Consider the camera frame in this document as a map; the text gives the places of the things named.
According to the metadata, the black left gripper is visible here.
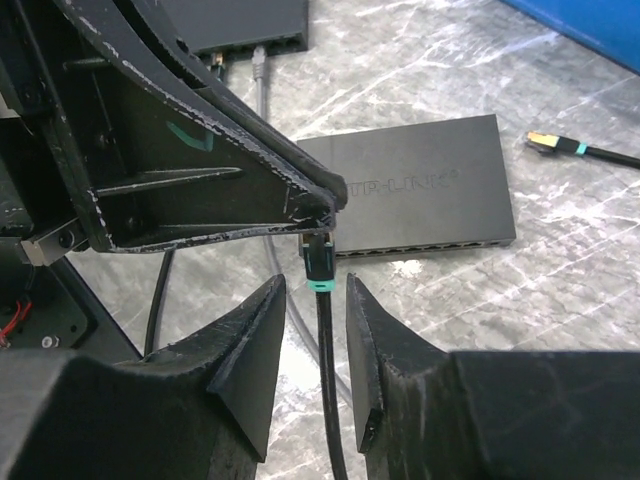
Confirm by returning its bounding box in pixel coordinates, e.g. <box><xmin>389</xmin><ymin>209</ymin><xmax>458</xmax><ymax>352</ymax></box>
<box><xmin>1</xmin><ymin>1</ymin><xmax>336</xmax><ymax>363</ymax></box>

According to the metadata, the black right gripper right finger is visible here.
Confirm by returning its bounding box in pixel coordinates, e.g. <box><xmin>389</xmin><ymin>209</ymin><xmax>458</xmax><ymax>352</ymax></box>
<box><xmin>346</xmin><ymin>275</ymin><xmax>639</xmax><ymax>479</ymax></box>

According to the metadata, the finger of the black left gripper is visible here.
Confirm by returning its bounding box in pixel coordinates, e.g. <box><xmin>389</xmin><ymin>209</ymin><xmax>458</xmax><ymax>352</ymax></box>
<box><xmin>55</xmin><ymin>1</ymin><xmax>348</xmax><ymax>210</ymax></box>

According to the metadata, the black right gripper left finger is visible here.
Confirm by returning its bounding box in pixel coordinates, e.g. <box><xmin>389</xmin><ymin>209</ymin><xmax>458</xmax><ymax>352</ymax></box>
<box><xmin>1</xmin><ymin>275</ymin><xmax>286</xmax><ymax>479</ymax></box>

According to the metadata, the black network switch box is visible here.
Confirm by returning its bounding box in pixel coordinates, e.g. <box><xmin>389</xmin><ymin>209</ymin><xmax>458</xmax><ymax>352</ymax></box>
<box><xmin>162</xmin><ymin>0</ymin><xmax>309</xmax><ymax>59</ymax></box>

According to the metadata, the black cable teal plug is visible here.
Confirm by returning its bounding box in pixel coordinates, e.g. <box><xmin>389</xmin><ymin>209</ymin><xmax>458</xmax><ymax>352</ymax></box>
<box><xmin>300</xmin><ymin>233</ymin><xmax>348</xmax><ymax>480</ymax></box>

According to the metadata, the black cable with plug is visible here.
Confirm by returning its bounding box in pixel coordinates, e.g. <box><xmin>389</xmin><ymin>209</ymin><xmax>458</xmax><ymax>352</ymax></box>
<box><xmin>524</xmin><ymin>129</ymin><xmax>640</xmax><ymax>171</ymax></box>

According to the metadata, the blue plastic bin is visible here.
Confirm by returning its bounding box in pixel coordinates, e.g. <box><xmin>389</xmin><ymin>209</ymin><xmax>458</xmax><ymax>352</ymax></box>
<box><xmin>505</xmin><ymin>0</ymin><xmax>639</xmax><ymax>74</ymax></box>

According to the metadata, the grey cable on table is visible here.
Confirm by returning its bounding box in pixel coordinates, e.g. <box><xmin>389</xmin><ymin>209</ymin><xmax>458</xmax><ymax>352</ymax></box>
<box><xmin>252</xmin><ymin>47</ymin><xmax>354</xmax><ymax>406</ymax></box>

